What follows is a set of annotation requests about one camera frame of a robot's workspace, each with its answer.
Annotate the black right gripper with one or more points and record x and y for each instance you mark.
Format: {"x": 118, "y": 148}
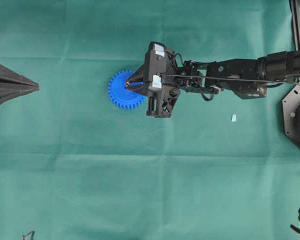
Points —
{"x": 157, "y": 74}

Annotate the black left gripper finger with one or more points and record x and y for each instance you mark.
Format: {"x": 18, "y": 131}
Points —
{"x": 13, "y": 85}

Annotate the blue plastic gear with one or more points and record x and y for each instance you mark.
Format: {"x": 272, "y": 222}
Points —
{"x": 119, "y": 95}

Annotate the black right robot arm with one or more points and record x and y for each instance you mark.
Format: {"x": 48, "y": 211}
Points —
{"x": 246, "y": 78}

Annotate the green table cloth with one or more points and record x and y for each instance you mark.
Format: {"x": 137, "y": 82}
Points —
{"x": 73, "y": 166}

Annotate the small pale tape scrap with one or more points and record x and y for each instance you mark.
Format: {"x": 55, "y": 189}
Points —
{"x": 233, "y": 118}

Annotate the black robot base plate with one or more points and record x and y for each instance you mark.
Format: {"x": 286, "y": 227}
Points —
{"x": 291, "y": 115}

